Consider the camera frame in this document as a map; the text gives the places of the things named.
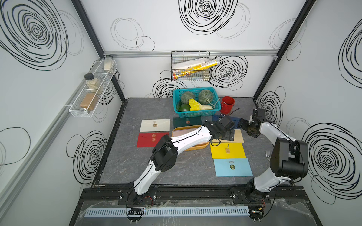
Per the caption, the red envelope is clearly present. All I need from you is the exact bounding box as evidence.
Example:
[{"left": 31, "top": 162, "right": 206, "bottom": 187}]
[{"left": 137, "top": 132, "right": 169, "bottom": 147}]

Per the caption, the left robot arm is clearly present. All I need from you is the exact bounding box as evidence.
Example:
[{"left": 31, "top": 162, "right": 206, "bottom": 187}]
[{"left": 128, "top": 116, "right": 235, "bottom": 203}]

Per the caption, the silver fork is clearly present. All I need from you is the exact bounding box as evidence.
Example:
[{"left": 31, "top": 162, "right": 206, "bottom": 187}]
[{"left": 265, "top": 151, "right": 272, "bottom": 161}]

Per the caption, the dark green envelope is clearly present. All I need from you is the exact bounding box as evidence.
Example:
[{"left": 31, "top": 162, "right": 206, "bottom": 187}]
[{"left": 173, "top": 117, "right": 202, "bottom": 129}]

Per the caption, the green melon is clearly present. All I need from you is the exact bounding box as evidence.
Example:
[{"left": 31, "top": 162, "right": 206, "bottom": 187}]
[
  {"left": 181, "top": 91, "right": 195, "bottom": 104},
  {"left": 198, "top": 89, "right": 214, "bottom": 105}
]

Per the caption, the green pepper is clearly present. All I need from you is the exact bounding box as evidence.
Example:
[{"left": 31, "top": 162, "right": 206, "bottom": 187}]
[{"left": 178, "top": 104, "right": 190, "bottom": 112}]

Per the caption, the pink envelope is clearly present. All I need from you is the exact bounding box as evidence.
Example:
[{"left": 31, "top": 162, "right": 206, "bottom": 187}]
[{"left": 172, "top": 125, "right": 202, "bottom": 137}]

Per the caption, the brown block package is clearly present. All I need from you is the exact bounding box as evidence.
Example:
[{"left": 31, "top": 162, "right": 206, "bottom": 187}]
[{"left": 80, "top": 93, "right": 99, "bottom": 111}]

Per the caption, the teal plastic basket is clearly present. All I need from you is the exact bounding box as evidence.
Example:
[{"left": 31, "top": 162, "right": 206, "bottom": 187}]
[{"left": 173, "top": 87, "right": 221, "bottom": 118}]

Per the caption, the yellow storage box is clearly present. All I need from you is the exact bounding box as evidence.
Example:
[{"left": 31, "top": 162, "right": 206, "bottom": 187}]
[{"left": 171, "top": 126, "right": 212, "bottom": 154}]

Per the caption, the white slotted cable duct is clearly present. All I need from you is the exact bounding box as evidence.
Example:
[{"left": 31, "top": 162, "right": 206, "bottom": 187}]
[{"left": 84, "top": 206, "right": 250, "bottom": 218}]

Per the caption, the yellow foil roll box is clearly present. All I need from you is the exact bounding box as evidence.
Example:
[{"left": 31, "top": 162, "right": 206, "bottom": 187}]
[{"left": 172, "top": 60, "right": 220, "bottom": 80}]

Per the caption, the yellow envelope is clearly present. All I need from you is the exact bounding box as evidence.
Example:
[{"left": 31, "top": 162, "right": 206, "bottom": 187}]
[{"left": 210, "top": 143, "right": 247, "bottom": 159}]

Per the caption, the red cup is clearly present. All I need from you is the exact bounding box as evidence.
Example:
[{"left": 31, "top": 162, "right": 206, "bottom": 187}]
[{"left": 220, "top": 96, "right": 235, "bottom": 115}]

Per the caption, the white wrap box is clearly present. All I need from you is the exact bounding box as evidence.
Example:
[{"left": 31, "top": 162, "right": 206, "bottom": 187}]
[{"left": 172, "top": 57, "right": 210, "bottom": 70}]

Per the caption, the white envelope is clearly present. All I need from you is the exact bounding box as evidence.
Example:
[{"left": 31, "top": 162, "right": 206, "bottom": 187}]
[{"left": 140, "top": 119, "right": 170, "bottom": 132}]

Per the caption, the white wire wall shelf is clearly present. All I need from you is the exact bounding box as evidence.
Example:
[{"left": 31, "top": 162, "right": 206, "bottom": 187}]
[{"left": 69, "top": 56, "right": 117, "bottom": 118}]

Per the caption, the black wire wall basket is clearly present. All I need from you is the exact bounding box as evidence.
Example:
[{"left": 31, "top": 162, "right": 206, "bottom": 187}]
[{"left": 171, "top": 51, "right": 210, "bottom": 82}]

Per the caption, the light blue envelope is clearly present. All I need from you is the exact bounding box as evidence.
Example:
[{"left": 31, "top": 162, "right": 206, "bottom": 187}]
[{"left": 214, "top": 158, "right": 253, "bottom": 177}]

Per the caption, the navy blue envelope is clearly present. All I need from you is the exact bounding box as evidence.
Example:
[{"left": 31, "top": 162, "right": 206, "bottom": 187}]
[{"left": 212, "top": 115, "right": 241, "bottom": 129}]

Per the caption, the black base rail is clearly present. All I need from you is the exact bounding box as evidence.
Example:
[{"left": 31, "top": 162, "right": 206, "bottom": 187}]
[{"left": 79, "top": 185, "right": 307, "bottom": 205}]

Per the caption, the right green melon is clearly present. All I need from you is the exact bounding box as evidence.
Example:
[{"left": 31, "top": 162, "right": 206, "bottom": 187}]
[{"left": 198, "top": 89, "right": 214, "bottom": 105}]

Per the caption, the left green melon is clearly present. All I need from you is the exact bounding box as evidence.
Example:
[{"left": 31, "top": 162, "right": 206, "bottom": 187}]
[{"left": 181, "top": 91, "right": 195, "bottom": 104}]

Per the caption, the beige envelope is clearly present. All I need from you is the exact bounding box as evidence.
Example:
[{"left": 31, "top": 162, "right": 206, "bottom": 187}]
[{"left": 211, "top": 129, "right": 244, "bottom": 144}]

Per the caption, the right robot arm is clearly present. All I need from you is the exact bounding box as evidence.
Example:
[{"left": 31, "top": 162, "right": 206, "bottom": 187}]
[{"left": 238, "top": 108, "right": 308, "bottom": 199}]

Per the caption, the yellow white cabbage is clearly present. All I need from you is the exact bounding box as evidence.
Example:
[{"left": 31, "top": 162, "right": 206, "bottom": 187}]
[{"left": 189, "top": 98, "right": 214, "bottom": 111}]

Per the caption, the clear lid jar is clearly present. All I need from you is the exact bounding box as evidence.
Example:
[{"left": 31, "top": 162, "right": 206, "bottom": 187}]
[{"left": 104, "top": 55, "right": 114, "bottom": 72}]

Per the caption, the black lid spice jar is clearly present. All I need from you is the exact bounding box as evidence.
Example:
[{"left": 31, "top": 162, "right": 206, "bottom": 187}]
[{"left": 84, "top": 73, "right": 100, "bottom": 92}]

